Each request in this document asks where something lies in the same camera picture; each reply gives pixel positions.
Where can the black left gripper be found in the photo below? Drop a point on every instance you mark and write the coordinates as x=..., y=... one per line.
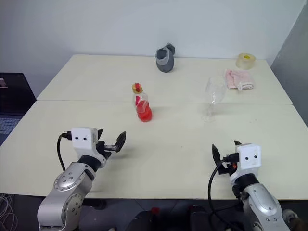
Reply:
x=102, y=147

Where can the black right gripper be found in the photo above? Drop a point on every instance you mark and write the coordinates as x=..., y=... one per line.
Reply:
x=227, y=169

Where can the plastic bottle with red liquid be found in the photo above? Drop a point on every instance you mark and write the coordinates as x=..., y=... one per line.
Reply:
x=144, y=113

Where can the orange bottle cap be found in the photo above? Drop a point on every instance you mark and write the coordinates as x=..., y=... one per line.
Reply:
x=137, y=88

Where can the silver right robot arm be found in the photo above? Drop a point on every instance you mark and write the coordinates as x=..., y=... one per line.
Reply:
x=262, y=199

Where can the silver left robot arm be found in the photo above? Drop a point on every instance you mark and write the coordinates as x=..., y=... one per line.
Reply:
x=67, y=183

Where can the clear wine glass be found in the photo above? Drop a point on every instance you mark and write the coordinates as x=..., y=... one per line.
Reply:
x=214, y=90

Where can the pink folded towel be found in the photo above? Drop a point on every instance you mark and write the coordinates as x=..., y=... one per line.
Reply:
x=239, y=78

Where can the dark rounded shape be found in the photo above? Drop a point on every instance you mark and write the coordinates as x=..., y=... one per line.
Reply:
x=142, y=221
x=199, y=216

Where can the grey shoe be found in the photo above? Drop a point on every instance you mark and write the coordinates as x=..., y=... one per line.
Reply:
x=290, y=215

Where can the black laptop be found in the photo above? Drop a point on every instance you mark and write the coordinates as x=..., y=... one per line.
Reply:
x=13, y=101

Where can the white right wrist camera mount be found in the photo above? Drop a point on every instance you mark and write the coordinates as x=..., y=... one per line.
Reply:
x=249, y=157

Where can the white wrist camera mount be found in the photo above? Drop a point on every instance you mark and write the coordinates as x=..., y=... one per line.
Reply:
x=83, y=142
x=249, y=157

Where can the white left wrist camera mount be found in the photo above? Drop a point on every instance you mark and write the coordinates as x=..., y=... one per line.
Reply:
x=83, y=142

